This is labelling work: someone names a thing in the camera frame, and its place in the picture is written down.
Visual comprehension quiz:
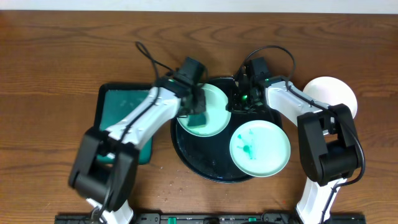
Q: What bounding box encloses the black round tray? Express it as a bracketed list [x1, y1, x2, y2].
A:
[170, 110, 282, 183]

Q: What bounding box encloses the mint green plate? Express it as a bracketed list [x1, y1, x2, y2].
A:
[229, 120, 291, 177]
[177, 84, 231, 137]

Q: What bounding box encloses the white plate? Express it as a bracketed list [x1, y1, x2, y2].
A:
[303, 77, 358, 118]

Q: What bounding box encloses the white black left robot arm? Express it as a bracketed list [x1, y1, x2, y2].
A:
[68, 78, 205, 223]

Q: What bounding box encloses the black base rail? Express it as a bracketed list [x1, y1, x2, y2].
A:
[54, 213, 366, 224]

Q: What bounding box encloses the black rectangular soapy water tray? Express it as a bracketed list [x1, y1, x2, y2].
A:
[94, 82, 155, 166]

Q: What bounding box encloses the green yellow sponge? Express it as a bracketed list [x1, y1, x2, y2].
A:
[187, 113, 207, 128]

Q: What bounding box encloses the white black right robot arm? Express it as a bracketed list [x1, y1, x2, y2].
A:
[226, 77, 366, 223]

